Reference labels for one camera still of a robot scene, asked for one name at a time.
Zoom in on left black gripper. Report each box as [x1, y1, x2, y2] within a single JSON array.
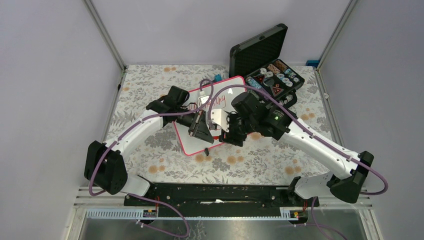
[[176, 106, 214, 143]]

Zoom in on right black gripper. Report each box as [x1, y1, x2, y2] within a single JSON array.
[[219, 111, 257, 147]]

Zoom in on pink framed whiteboard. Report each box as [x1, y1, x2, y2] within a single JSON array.
[[173, 76, 246, 156]]

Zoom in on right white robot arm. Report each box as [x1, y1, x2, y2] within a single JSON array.
[[210, 92, 374, 206]]

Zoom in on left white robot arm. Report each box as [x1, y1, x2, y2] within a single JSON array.
[[84, 86, 214, 206]]

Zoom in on blue building brick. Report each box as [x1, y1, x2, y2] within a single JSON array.
[[213, 74, 222, 82]]

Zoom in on open black chip case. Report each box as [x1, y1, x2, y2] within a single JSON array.
[[228, 23, 305, 108]]

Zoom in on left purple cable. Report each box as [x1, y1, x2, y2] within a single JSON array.
[[88, 78, 215, 239]]

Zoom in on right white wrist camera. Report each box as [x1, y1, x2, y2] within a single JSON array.
[[209, 108, 230, 133]]

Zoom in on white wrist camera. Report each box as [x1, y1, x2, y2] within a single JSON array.
[[197, 95, 212, 107], [209, 108, 230, 133]]

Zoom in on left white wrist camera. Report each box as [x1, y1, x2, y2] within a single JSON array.
[[197, 95, 212, 107]]

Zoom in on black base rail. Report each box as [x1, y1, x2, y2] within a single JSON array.
[[123, 182, 321, 218]]

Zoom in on blue object behind frame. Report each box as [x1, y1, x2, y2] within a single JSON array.
[[305, 60, 320, 68]]

